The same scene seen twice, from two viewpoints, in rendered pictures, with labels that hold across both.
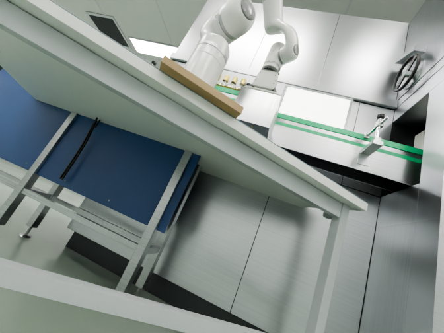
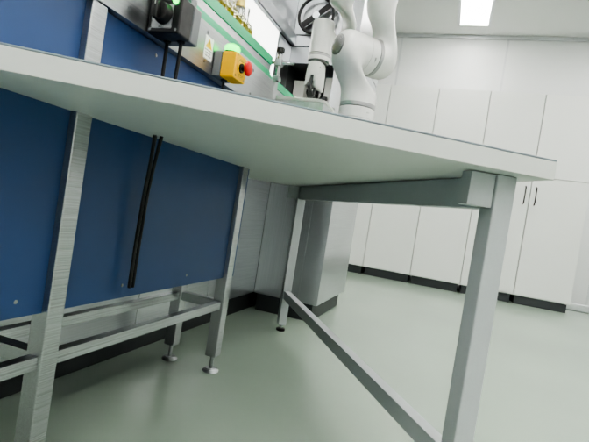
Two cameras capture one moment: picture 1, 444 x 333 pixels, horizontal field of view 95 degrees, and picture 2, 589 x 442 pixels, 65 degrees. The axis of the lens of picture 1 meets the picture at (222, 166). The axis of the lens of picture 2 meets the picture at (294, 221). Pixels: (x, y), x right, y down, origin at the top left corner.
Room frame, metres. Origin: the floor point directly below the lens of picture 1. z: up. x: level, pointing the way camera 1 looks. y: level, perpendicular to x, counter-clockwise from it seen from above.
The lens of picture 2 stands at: (0.64, 1.74, 0.60)
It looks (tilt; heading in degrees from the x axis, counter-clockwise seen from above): 1 degrees down; 274
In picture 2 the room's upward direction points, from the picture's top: 9 degrees clockwise
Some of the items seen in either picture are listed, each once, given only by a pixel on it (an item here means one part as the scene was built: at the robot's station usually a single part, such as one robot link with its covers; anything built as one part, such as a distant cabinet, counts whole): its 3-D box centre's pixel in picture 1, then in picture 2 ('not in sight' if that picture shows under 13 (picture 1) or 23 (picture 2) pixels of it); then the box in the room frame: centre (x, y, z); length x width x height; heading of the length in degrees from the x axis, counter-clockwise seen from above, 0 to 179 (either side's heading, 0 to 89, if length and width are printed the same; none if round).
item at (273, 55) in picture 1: (275, 58); (322, 39); (0.76, -0.03, 1.26); 0.09 x 0.08 x 0.13; 37
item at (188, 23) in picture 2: not in sight; (174, 23); (1.04, 0.74, 0.96); 0.08 x 0.08 x 0.08; 76
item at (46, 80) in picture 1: (160, 150); (140, 139); (1.23, 0.39, 0.73); 1.58 x 1.52 x 0.04; 108
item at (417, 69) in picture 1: (408, 74); (316, 16); (0.87, -0.79, 1.66); 0.21 x 0.05 x 0.21; 166
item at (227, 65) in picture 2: not in sight; (230, 68); (0.97, 0.47, 0.96); 0.07 x 0.07 x 0.07; 76
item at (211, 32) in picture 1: (217, 39); (355, 70); (0.63, 0.21, 1.08); 0.19 x 0.12 x 0.24; 37
